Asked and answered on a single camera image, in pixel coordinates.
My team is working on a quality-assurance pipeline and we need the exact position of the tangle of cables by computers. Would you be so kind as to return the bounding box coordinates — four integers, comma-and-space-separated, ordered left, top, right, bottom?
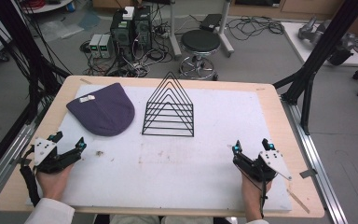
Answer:
79, 18, 175, 78

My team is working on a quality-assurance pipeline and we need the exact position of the purple knit beanie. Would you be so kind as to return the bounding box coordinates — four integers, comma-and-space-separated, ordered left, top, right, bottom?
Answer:
65, 82, 136, 137

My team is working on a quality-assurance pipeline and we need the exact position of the black wire rack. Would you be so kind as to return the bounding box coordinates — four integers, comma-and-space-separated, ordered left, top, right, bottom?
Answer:
141, 71, 196, 138

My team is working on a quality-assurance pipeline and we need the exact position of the aluminium rail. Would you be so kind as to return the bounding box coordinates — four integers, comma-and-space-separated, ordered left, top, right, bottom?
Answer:
280, 94, 351, 224
0, 96, 54, 213

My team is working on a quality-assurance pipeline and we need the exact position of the white stand leg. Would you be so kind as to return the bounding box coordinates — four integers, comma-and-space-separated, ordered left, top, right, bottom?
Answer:
217, 0, 235, 59
167, 0, 183, 62

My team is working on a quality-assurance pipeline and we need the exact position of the black sleeved gripper cable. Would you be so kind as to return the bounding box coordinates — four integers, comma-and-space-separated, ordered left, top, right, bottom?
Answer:
19, 145, 42, 207

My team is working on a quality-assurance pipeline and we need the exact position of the wooden table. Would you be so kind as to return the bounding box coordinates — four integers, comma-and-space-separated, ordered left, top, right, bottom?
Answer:
0, 75, 325, 218

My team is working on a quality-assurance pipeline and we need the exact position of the person's right hand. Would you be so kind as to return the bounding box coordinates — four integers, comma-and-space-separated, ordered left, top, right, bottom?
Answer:
241, 173, 273, 222

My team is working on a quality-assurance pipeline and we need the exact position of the black round stool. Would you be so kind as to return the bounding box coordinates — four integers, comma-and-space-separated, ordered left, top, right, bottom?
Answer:
178, 29, 222, 82

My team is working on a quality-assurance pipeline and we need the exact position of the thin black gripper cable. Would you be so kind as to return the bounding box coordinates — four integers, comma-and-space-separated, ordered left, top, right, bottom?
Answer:
236, 163, 269, 219

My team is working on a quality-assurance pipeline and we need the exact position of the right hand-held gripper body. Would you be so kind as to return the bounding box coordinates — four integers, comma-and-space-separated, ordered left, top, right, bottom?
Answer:
251, 149, 294, 183

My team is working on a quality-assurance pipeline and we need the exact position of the white platform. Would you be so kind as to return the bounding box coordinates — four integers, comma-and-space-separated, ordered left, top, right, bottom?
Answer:
281, 21, 358, 68

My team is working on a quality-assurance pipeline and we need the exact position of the black computer tower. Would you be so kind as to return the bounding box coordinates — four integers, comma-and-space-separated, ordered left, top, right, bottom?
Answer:
109, 8, 136, 63
132, 5, 154, 52

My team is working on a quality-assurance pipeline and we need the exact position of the grey tape piece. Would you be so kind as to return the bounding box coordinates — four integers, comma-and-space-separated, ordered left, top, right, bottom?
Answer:
299, 168, 319, 179

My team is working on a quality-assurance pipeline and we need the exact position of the white box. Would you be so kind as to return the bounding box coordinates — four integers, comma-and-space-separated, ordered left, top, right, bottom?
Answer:
122, 6, 136, 21

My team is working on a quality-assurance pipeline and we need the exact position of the tan tape strip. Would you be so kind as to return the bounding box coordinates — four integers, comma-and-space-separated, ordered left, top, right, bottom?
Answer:
286, 188, 311, 215

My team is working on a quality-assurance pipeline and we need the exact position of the black flat device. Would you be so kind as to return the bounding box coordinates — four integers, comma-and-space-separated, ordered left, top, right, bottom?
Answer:
199, 13, 224, 33

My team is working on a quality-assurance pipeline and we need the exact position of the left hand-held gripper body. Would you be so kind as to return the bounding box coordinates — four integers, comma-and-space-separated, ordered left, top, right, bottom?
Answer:
33, 136, 76, 175

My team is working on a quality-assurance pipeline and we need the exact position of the white foam mat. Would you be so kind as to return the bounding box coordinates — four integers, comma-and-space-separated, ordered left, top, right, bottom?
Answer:
27, 84, 293, 213

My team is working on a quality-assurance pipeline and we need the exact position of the person's left hand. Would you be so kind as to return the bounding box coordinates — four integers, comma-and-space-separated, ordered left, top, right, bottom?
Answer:
35, 163, 75, 202

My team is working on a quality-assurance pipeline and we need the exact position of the white power supply unit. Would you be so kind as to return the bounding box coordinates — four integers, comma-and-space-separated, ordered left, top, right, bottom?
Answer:
89, 33, 103, 59
98, 33, 115, 60

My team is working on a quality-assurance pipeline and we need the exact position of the tangle of black floor cables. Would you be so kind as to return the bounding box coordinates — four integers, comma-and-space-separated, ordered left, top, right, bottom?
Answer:
226, 14, 285, 43

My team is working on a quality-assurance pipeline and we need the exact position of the black metal frame post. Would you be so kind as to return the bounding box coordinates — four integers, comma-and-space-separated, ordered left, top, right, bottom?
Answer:
272, 0, 358, 136
0, 0, 73, 185

